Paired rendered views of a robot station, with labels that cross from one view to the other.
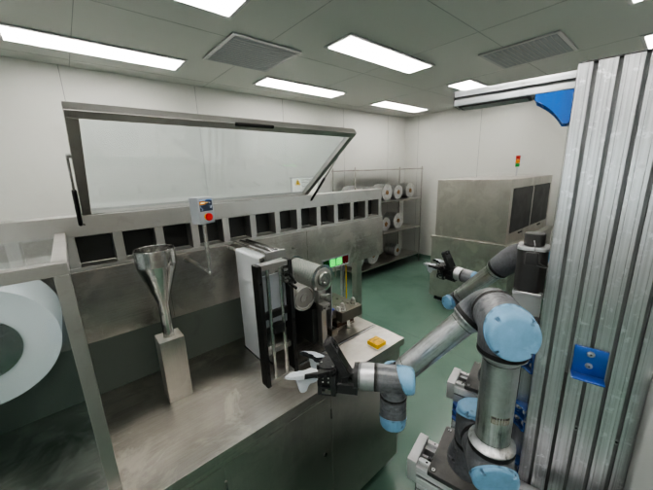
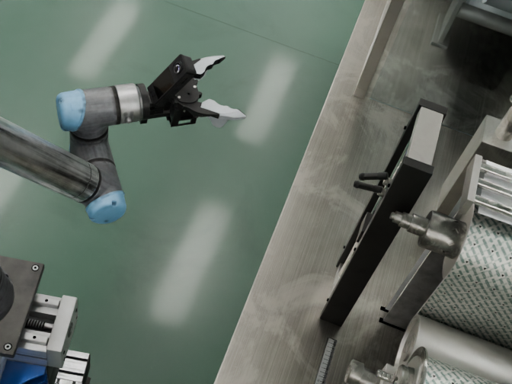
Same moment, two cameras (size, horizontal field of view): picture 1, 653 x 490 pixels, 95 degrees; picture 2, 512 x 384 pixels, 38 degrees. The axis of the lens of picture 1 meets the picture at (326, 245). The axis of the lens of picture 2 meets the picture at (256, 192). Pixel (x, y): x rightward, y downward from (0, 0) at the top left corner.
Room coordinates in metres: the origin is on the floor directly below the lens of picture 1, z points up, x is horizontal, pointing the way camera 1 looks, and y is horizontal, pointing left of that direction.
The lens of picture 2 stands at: (1.62, -0.56, 2.29)
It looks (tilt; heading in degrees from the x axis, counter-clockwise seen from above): 52 degrees down; 136
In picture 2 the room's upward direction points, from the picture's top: 17 degrees clockwise
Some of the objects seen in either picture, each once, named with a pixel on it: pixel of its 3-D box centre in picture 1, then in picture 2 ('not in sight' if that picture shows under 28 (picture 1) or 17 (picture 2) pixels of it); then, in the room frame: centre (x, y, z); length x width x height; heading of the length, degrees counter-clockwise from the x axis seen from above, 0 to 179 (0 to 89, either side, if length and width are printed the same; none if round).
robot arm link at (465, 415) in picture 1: (475, 423); not in sight; (0.80, -0.46, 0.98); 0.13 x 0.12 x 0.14; 168
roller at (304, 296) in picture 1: (291, 291); (476, 374); (1.49, 0.20, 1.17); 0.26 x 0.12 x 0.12; 40
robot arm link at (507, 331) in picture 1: (496, 397); not in sight; (0.67, -0.43, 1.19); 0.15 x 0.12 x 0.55; 168
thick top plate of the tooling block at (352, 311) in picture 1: (328, 302); not in sight; (1.71, 0.00, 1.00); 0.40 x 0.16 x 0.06; 40
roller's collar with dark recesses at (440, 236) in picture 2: not in sight; (442, 234); (1.29, 0.20, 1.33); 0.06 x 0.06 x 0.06; 40
